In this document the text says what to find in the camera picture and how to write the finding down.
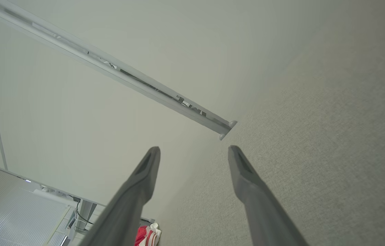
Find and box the white window blind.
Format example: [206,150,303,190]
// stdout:
[0,160,73,246]

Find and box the red white lettered jersey shirt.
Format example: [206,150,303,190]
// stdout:
[134,223,162,246]

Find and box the white metal desk frame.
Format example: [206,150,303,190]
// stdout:
[32,184,155,236]

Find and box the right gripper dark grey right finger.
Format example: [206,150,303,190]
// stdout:
[228,145,310,246]

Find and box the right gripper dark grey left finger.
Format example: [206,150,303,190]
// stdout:
[78,146,161,246]

